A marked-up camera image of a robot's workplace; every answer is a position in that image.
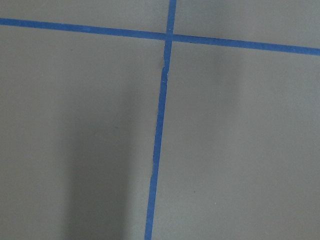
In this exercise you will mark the crossing blue tape strip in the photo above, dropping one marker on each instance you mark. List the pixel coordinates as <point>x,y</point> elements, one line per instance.
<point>151,204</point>

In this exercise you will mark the long blue tape strip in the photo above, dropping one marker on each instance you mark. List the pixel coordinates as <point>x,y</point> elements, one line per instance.
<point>160,36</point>

